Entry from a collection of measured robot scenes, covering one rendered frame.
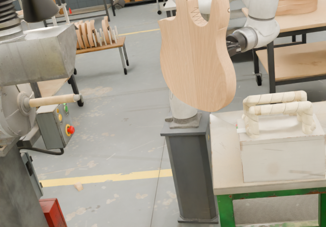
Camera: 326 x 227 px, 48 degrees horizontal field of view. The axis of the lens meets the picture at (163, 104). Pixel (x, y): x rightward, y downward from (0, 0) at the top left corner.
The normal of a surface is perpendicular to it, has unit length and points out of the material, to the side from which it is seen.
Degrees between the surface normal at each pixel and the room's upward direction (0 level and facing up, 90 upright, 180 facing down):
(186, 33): 90
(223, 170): 0
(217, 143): 0
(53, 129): 90
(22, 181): 90
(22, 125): 97
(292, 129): 0
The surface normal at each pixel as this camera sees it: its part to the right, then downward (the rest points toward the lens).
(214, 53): -0.77, 0.38
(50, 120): -0.09, 0.43
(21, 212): 0.98, -0.11
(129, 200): -0.17, -0.89
